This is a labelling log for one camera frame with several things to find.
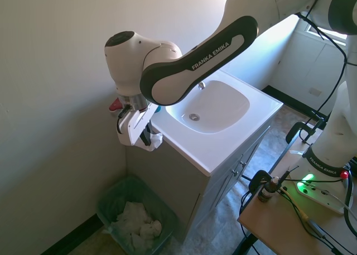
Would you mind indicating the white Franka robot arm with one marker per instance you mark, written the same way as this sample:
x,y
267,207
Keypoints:
x,y
195,62

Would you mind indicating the red round button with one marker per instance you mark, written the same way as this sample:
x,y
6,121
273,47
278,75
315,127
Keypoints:
x,y
345,174

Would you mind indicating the black table clamp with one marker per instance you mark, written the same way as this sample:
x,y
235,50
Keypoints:
x,y
304,129
259,179

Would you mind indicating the chrome sink drain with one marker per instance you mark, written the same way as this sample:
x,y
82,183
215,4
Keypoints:
x,y
194,116

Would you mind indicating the white tissues pile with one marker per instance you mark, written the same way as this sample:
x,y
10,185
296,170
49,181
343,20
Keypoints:
x,y
136,224

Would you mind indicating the white sink vanity top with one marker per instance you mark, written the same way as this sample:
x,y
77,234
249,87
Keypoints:
x,y
223,143

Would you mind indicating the black baseboard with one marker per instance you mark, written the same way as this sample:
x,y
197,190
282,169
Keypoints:
x,y
69,235

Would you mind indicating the wall outlet plate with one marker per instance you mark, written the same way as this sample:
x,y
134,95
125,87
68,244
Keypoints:
x,y
315,91

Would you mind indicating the white tissue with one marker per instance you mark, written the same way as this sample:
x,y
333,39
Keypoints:
x,y
154,140

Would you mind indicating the blue bottle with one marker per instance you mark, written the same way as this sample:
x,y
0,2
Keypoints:
x,y
158,109

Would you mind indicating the brown dropper bottle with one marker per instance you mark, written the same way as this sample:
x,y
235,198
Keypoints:
x,y
268,192

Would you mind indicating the chrome faucet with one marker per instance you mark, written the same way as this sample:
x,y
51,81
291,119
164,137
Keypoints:
x,y
201,85

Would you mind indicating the green trash bin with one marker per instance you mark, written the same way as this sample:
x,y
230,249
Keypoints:
x,y
134,188

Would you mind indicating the grey vanity cabinet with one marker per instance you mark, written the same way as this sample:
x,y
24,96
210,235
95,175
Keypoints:
x,y
178,188

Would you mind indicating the white power strip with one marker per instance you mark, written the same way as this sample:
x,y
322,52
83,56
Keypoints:
x,y
318,193

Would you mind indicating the chrome cabinet knob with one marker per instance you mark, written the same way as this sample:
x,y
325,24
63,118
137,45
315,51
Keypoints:
x,y
242,164
235,173

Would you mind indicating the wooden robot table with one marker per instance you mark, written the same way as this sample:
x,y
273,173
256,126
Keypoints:
x,y
267,224

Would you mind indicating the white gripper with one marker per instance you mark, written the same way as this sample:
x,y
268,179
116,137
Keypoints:
x,y
134,128

